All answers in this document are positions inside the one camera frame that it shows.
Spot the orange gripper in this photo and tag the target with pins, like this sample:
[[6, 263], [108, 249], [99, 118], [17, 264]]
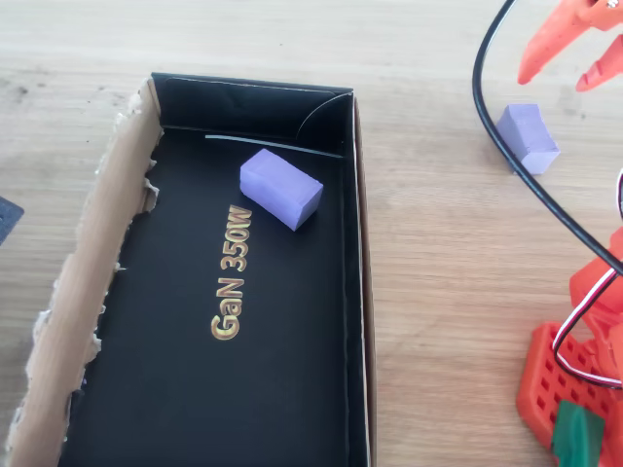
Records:
[[560, 34]]

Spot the purple foam block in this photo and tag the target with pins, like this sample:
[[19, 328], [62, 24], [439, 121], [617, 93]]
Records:
[[528, 136], [282, 190]]

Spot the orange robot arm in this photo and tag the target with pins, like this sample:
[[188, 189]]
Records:
[[591, 287]]

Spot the black cardboard box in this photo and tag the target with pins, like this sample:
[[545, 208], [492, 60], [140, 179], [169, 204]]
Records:
[[170, 365]]

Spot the green table clamp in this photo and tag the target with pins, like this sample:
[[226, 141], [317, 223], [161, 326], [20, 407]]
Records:
[[579, 433]]

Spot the dark grey sticker patch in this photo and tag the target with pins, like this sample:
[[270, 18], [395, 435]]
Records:
[[9, 219]]

